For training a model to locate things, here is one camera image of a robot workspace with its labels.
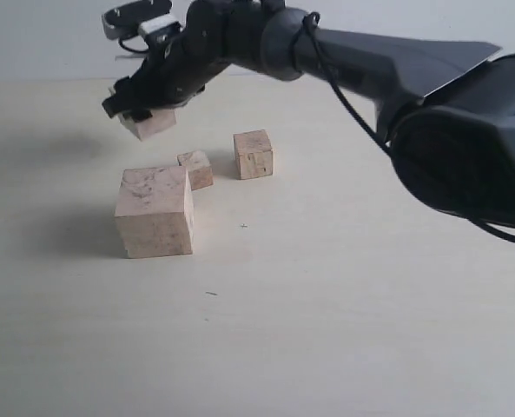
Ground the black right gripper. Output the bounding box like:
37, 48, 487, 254
102, 25, 232, 122

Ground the second largest wooden cube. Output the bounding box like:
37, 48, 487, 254
119, 109, 176, 141

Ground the smallest wooden cube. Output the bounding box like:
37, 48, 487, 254
177, 150, 214, 191

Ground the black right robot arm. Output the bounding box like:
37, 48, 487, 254
102, 1, 515, 228

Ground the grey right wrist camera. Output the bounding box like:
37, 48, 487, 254
102, 0, 181, 41

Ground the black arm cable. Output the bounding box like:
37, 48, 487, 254
291, 11, 515, 249

